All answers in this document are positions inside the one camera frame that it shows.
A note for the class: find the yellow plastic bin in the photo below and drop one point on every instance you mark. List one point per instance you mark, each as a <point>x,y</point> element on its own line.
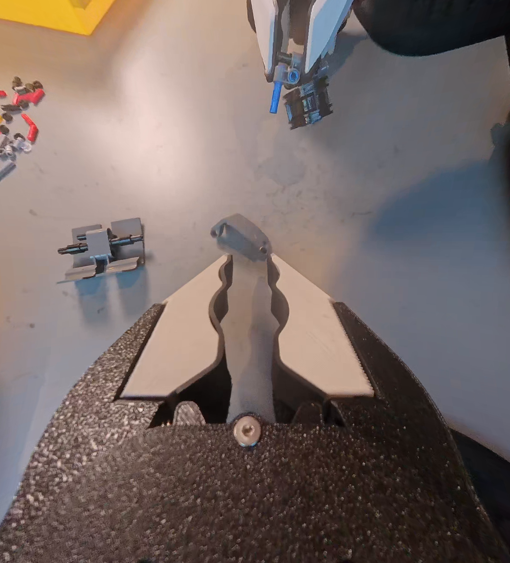
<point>39,13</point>

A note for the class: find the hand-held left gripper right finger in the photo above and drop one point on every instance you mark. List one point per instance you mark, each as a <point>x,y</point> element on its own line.
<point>321,347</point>

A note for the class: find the black wheel brick assembly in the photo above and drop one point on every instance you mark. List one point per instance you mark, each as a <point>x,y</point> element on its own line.
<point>310,103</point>

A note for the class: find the pile of small brick pieces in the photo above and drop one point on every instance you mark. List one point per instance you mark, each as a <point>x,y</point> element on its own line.
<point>17,118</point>

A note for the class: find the grey hinged panel piece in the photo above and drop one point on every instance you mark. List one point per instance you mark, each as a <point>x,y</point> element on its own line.
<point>241,237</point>

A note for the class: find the grey brick panel assembly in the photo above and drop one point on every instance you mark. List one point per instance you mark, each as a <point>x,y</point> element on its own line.
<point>101,250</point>

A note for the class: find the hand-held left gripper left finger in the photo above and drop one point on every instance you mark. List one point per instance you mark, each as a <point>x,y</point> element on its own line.
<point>175,347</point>

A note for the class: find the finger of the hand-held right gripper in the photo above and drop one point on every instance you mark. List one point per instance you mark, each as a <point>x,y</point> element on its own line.
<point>266,35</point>
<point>325,30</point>

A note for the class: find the grey desk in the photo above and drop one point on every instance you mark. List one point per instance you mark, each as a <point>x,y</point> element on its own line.
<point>149,154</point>

